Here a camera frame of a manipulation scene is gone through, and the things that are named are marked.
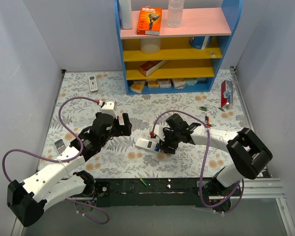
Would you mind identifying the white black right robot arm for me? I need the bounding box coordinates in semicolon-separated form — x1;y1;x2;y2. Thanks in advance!
151;113;273;195

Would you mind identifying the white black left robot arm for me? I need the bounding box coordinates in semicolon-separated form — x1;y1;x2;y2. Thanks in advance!
7;112;132;227

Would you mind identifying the white air conditioner remote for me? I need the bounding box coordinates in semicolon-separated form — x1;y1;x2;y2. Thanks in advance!
88;76;99;92

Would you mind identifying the grey calculator remote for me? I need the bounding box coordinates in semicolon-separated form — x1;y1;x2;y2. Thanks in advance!
54;139;66;155

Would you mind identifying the yellow red small box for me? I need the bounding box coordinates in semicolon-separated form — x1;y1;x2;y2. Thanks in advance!
130;81;146;94

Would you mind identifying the red orange battery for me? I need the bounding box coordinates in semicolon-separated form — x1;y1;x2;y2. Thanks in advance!
205;116;212;127

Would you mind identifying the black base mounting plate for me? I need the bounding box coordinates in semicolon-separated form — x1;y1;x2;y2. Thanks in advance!
66;177;243;208

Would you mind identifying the tissue pack green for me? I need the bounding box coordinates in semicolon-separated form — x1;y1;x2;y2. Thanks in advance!
185;78;198;86

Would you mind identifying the red toothpaste box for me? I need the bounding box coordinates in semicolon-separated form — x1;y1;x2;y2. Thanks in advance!
221;80;233;109

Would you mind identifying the white translucent cup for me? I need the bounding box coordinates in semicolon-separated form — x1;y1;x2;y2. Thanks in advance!
140;38;161;54

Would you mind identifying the blue shelf unit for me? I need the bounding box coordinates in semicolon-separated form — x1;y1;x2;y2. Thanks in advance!
114;0;243;95

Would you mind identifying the orange razor box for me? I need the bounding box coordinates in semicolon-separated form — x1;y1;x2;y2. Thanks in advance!
136;6;162;35

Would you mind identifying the white bottle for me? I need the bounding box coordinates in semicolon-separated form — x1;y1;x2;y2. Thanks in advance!
119;0;133;30

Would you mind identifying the clear plastic bottle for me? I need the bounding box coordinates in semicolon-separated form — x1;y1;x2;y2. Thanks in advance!
167;0;185;28

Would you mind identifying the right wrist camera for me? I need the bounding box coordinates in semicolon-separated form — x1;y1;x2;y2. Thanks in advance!
149;124;165;141

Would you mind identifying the aluminium frame rail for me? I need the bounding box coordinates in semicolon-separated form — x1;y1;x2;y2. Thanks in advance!
242;178;285;199

